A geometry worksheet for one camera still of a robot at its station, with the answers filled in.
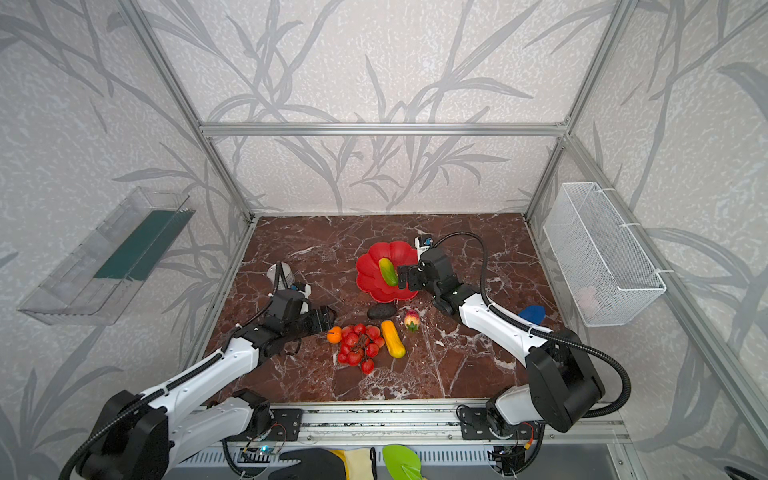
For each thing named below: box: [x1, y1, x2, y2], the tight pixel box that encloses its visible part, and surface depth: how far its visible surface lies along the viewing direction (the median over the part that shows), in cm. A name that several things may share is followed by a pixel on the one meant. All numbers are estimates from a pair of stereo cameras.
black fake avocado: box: [367, 303, 397, 320], surface depth 92 cm
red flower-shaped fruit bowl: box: [356, 241, 419, 303], surface depth 106 cm
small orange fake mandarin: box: [327, 326, 342, 344], surface depth 87 cm
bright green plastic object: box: [382, 444, 424, 480], surface depth 70 cm
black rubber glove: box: [268, 448, 346, 480], surface depth 69 cm
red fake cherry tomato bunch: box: [338, 324, 385, 375], surface depth 83 cm
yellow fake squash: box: [381, 320, 406, 359], surface depth 88 cm
